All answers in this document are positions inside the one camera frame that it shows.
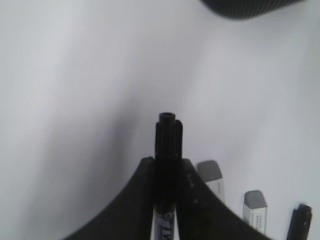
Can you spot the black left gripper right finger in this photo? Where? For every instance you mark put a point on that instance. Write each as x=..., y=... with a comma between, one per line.
x=201, y=215

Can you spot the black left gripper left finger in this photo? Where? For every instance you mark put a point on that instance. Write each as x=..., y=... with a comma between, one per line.
x=129, y=216

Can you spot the black marker pen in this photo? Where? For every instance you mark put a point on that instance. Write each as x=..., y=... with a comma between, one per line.
x=167, y=153
x=300, y=223

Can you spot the white grey eraser left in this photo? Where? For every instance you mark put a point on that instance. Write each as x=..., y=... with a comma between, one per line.
x=210, y=172

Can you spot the white grey eraser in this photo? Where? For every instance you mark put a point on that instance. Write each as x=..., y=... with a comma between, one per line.
x=254, y=211
x=210, y=172

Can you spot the white grey eraser middle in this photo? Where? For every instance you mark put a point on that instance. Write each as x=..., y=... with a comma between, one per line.
x=254, y=211

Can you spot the black mesh pen holder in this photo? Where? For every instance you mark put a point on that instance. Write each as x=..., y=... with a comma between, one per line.
x=246, y=9

